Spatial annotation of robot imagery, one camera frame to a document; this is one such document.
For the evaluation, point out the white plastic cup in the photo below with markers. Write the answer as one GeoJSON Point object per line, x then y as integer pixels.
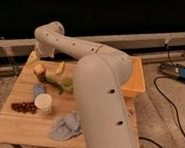
{"type": "Point", "coordinates": [44, 103]}

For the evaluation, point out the tan topped brown cylinder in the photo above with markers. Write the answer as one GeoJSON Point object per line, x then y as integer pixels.
{"type": "Point", "coordinates": [40, 72]}

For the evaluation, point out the dark red grape bunch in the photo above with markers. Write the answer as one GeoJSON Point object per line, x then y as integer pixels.
{"type": "Point", "coordinates": [24, 107]}

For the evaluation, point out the green corn cob toy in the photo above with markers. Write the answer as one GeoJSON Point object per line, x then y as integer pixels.
{"type": "Point", "coordinates": [64, 85]}

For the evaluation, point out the orange plastic bin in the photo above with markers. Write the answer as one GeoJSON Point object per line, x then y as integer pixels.
{"type": "Point", "coordinates": [136, 84]}

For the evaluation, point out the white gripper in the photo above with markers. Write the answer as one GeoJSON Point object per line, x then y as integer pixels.
{"type": "Point", "coordinates": [43, 50]}

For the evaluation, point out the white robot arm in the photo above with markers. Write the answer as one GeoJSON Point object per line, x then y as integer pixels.
{"type": "Point", "coordinates": [98, 78]}

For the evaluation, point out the blue crumpled cloth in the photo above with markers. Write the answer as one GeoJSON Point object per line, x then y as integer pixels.
{"type": "Point", "coordinates": [66, 127]}

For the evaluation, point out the blue power adapter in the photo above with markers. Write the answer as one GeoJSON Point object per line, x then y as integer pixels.
{"type": "Point", "coordinates": [176, 71]}

